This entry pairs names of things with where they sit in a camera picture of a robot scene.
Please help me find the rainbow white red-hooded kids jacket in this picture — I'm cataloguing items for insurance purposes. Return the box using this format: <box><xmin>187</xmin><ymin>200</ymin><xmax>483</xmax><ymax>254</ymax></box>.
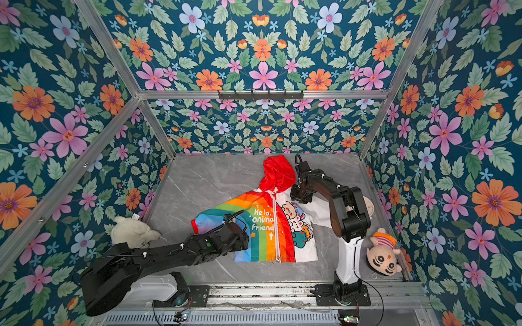
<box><xmin>191</xmin><ymin>155</ymin><xmax>330</xmax><ymax>263</ymax></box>

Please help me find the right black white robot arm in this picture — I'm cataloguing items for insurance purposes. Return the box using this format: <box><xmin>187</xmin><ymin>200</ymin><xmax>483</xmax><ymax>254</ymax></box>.
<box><xmin>290</xmin><ymin>154</ymin><xmax>371</xmax><ymax>305</ymax></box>

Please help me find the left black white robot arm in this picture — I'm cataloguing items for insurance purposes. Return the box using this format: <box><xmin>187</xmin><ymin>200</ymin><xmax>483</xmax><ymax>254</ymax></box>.
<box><xmin>80</xmin><ymin>211</ymin><xmax>250</xmax><ymax>316</ymax></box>

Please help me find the pink round alarm clock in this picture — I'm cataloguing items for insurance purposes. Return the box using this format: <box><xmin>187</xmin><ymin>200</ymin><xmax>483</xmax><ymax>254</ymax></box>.
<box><xmin>364</xmin><ymin>196</ymin><xmax>375</xmax><ymax>219</ymax></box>

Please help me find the white plush bear toy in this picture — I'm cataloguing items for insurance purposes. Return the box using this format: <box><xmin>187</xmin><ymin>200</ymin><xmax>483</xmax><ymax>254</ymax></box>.
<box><xmin>110</xmin><ymin>216</ymin><xmax>161</xmax><ymax>249</ymax></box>

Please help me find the white ventilation grille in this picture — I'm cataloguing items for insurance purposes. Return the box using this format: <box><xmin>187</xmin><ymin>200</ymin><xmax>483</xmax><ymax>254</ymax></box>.
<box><xmin>103</xmin><ymin>311</ymin><xmax>340</xmax><ymax>325</ymax></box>

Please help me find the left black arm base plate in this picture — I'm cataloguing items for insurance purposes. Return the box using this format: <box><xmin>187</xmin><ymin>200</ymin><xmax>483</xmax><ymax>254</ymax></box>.
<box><xmin>153</xmin><ymin>285</ymin><xmax>210</xmax><ymax>308</ymax></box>

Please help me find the aluminium front mounting rail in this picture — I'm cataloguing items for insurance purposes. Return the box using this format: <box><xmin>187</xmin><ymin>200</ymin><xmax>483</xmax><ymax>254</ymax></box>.
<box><xmin>111</xmin><ymin>280</ymin><xmax>432</xmax><ymax>312</ymax></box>

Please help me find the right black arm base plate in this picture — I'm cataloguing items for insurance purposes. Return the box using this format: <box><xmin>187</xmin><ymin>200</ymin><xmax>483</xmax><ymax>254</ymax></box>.
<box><xmin>310</xmin><ymin>284</ymin><xmax>371</xmax><ymax>308</ymax></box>

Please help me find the black coat hook rail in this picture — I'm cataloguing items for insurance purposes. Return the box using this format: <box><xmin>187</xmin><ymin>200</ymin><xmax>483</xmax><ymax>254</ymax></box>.
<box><xmin>217</xmin><ymin>90</ymin><xmax>305</xmax><ymax>101</ymax></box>

